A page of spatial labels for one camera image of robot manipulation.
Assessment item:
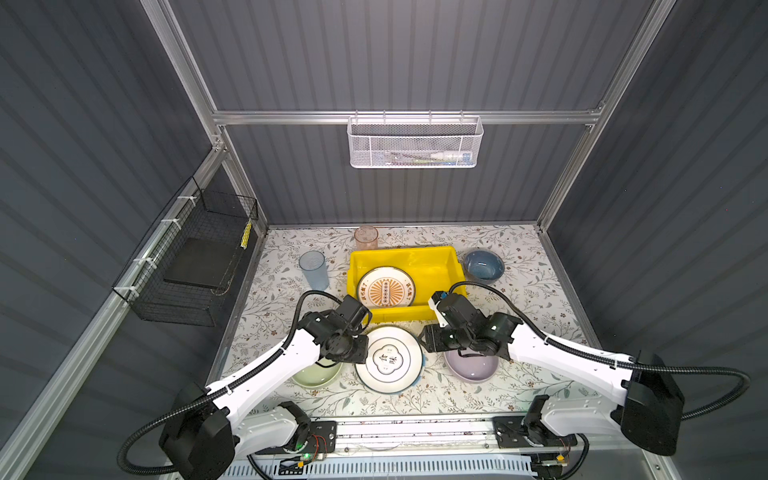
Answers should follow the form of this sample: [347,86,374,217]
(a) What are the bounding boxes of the white plate black clover pattern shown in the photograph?
[355,326,425,395]

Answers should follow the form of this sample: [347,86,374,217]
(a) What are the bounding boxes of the orange sunburst plate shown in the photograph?
[357,266,416,309]

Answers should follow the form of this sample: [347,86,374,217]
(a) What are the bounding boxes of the yellow plastic bin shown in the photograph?
[347,246,465,324]

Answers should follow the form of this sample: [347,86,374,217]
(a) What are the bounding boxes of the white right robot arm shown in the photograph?
[419,291,684,456]

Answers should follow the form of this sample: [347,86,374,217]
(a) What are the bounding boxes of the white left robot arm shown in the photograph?
[159,296,372,479]

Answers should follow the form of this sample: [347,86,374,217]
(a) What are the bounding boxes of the lavender bowl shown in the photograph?
[444,351,499,383]

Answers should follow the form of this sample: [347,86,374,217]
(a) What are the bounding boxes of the light green bowl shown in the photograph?
[292,362,342,389]

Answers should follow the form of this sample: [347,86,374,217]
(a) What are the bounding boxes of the dark blue bowl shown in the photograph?
[462,249,505,285]

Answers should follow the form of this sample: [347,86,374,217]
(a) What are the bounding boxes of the frosted blue plastic cup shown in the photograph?
[299,250,330,290]

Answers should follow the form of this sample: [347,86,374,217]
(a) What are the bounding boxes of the floral patterned table mat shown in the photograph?
[221,225,596,417]

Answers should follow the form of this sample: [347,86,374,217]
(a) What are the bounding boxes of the pink plastic cup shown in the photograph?
[353,225,379,250]

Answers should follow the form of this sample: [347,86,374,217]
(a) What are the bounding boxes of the yellow tag on basket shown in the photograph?
[239,220,253,250]

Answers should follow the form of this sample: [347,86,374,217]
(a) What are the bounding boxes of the white tube in basket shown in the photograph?
[430,151,474,165]

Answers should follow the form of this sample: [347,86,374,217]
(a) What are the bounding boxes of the right black corrugated cable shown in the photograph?
[446,280,752,421]

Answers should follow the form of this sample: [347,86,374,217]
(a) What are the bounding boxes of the black corrugated cable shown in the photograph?
[446,280,752,421]
[116,289,343,477]

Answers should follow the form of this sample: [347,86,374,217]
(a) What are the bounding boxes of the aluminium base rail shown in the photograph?
[205,414,677,479]

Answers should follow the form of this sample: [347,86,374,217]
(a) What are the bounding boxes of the black wire basket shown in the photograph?
[113,180,258,327]

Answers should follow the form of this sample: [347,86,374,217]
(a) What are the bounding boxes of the white wire mesh basket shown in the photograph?
[346,113,484,169]

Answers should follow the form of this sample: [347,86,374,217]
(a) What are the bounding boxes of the left black corrugated cable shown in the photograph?
[116,289,343,477]

